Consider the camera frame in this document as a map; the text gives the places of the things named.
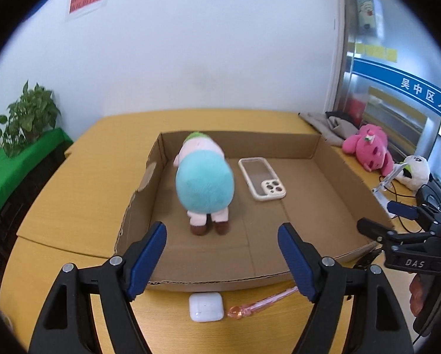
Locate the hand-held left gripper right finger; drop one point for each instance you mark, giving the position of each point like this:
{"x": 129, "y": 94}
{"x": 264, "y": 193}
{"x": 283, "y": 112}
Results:
{"x": 297, "y": 261}

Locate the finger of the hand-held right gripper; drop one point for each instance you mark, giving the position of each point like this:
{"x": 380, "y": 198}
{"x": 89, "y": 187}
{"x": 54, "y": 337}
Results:
{"x": 373, "y": 228}
{"x": 401, "y": 209}

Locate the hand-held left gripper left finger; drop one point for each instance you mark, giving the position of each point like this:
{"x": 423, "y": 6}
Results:
{"x": 146, "y": 254}

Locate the shallow brown cardboard box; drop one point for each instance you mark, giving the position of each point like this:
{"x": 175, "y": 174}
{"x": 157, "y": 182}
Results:
{"x": 316, "y": 210}

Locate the pink transparent pen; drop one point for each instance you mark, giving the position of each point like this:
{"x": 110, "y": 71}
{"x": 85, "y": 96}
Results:
{"x": 238, "y": 311}

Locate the beige clear phone case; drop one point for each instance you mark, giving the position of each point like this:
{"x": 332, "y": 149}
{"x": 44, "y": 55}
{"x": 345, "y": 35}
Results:
{"x": 268, "y": 188}

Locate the white earbuds case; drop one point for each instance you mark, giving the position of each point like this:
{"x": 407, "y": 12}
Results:
{"x": 205, "y": 306}

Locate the person's right hand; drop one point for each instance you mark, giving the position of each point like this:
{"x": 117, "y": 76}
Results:
{"x": 416, "y": 297}

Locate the white phone stand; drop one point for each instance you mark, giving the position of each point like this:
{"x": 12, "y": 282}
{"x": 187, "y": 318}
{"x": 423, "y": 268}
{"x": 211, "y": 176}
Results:
{"x": 380, "y": 196}

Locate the white panda plush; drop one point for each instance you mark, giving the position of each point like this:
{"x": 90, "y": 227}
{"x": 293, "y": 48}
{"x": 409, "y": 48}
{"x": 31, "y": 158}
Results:
{"x": 417, "y": 171}

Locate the magenta plush bear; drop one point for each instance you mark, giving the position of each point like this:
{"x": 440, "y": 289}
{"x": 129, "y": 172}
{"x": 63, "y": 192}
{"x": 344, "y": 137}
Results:
{"x": 368, "y": 147}

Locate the pink and teal plush toy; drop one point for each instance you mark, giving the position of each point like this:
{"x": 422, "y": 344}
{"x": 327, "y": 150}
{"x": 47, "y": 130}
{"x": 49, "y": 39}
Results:
{"x": 205, "y": 184}

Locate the grey folded jacket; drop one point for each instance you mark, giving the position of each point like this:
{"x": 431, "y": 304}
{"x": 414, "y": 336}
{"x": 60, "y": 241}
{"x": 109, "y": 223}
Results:
{"x": 327, "y": 125}

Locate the blue band window sign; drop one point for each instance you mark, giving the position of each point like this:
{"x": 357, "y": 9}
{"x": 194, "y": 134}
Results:
{"x": 390, "y": 75}

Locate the row of yellow sticky notes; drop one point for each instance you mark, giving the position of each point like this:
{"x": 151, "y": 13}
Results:
{"x": 375, "y": 49}

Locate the large green potted plant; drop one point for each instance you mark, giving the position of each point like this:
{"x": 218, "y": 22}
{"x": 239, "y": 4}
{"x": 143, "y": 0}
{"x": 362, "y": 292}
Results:
{"x": 32, "y": 114}

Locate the cartoon sticker poster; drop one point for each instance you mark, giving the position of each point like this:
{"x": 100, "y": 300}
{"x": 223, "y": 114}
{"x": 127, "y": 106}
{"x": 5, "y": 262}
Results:
{"x": 366, "y": 7}

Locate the metal glass partition frame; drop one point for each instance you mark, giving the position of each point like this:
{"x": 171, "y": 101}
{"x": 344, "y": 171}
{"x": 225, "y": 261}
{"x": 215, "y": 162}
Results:
{"x": 347, "y": 92}

